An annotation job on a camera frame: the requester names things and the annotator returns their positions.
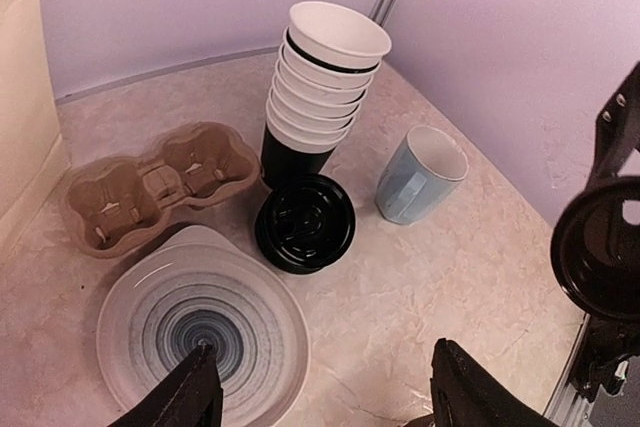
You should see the black plastic cup lid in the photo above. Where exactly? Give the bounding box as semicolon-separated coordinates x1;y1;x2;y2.
550;176;639;324

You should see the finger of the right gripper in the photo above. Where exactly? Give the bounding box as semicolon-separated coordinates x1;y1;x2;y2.
569;316;639;402
589;63;639;186

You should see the grey spiral pattern plate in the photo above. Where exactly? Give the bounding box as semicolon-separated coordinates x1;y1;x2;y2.
96;225;311;426

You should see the stack of paper cups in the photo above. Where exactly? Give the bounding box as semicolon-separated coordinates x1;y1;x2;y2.
261;1;392;188

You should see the cream paper bag with handles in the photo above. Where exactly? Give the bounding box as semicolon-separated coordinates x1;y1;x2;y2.
1;0;69;261

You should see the light blue ceramic mug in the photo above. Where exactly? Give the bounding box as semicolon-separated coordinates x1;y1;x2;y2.
375;125;469;225

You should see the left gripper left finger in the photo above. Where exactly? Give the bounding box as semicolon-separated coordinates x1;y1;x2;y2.
111;344;223;427

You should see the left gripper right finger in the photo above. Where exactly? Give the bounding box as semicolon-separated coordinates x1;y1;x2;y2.
430;338;554;427

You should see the brown cardboard cup carrier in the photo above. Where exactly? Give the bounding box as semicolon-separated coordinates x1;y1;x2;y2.
60;122;262;259

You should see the stack of black lids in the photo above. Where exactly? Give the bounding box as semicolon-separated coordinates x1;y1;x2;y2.
254;174;356;275

